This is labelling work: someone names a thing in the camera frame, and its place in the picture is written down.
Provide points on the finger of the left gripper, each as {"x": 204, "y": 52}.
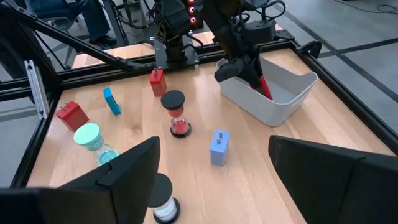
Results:
{"x": 230, "y": 70}
{"x": 256, "y": 73}

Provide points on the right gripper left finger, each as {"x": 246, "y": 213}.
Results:
{"x": 93, "y": 199}

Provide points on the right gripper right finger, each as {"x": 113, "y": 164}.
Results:
{"x": 342, "y": 193}

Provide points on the red power adapter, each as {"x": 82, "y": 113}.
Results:
{"x": 265, "y": 90}

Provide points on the mint green capped hourglass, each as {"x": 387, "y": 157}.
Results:
{"x": 88, "y": 137}

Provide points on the red sand hourglass black caps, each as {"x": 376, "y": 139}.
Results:
{"x": 172, "y": 99}

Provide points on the white sand hourglass black caps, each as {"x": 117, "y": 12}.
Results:
{"x": 161, "y": 189}

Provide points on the red cube wall charger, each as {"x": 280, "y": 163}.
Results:
{"x": 73, "y": 116}
{"x": 158, "y": 84}

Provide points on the lavender cube wall charger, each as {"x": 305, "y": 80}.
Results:
{"x": 219, "y": 149}

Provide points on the blue power adapter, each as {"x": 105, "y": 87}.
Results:
{"x": 112, "y": 102}

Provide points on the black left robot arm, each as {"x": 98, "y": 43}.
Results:
{"x": 174, "y": 18}

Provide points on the white plastic bin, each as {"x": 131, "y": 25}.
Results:
{"x": 242, "y": 96}

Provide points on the black control box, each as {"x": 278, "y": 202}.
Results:
{"x": 199, "y": 21}

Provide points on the person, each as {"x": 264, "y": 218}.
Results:
{"x": 90, "y": 18}

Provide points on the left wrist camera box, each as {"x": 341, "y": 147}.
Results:
{"x": 261, "y": 31}

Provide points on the black aluminium table frame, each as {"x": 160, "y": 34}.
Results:
{"x": 93, "y": 77}

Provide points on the silver aluminium bracket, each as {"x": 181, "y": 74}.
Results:
{"x": 36, "y": 90}

